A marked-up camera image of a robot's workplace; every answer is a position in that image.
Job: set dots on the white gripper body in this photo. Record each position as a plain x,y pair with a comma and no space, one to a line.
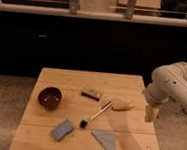
154,95

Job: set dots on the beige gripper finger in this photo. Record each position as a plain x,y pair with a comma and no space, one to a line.
151,114

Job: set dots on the grey towel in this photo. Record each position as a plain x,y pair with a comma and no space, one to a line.
105,139

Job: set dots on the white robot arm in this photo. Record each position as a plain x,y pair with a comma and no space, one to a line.
168,82

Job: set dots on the dark purple bowl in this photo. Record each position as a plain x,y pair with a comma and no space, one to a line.
50,98

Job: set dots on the yellow banana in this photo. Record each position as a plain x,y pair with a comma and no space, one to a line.
118,104

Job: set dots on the wooden block brush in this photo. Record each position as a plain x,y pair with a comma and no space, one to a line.
92,93

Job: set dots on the wooden folding table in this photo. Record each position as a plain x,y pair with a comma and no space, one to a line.
129,127

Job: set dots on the blue sponge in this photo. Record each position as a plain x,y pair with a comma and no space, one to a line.
62,130

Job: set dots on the brush with light handle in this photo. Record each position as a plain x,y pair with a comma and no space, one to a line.
86,120

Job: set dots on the wooden shelf rail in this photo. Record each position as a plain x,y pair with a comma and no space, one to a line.
93,15

